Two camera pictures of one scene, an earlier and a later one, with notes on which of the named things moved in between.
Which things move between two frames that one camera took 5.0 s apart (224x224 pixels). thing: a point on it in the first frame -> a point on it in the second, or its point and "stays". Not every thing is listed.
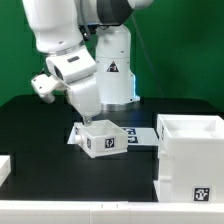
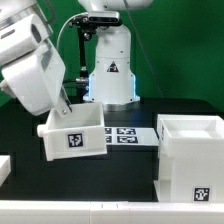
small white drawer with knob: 102,138 -> 78,134
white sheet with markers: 135,135 stays
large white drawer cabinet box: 191,159 stays
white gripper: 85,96 -> 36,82
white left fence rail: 5,167 stays
